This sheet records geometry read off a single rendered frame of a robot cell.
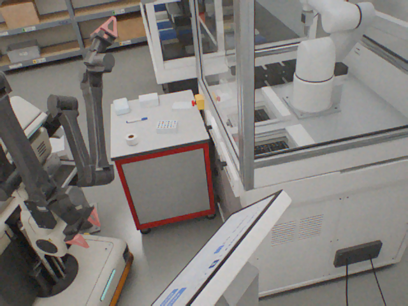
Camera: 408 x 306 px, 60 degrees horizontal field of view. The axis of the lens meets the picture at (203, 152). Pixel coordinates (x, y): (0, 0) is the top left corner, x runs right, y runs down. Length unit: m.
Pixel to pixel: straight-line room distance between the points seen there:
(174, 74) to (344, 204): 1.48
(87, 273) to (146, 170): 0.67
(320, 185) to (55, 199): 1.06
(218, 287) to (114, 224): 1.89
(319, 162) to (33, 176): 1.06
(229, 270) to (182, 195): 1.44
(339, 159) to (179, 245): 1.35
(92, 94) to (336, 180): 1.07
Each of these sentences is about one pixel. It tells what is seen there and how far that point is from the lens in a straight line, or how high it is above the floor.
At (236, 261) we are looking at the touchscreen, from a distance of 0.96.
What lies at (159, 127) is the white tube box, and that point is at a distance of 2.14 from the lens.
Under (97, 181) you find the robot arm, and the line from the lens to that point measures 1.37.
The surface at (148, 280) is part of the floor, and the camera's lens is 2.39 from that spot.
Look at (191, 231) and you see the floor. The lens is 2.55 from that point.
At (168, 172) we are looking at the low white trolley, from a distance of 2.19.
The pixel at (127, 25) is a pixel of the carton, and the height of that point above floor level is 0.33.
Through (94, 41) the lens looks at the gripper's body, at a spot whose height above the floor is 1.51.
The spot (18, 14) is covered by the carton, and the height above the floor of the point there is 0.74.
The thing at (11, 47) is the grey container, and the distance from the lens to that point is 5.92.
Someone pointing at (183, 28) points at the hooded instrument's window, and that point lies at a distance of 2.51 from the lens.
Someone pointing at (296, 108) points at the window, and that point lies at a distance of 1.31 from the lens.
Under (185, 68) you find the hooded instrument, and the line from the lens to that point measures 2.59.
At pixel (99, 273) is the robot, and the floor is 0.28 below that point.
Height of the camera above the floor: 1.98
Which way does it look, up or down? 39 degrees down
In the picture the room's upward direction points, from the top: 7 degrees counter-clockwise
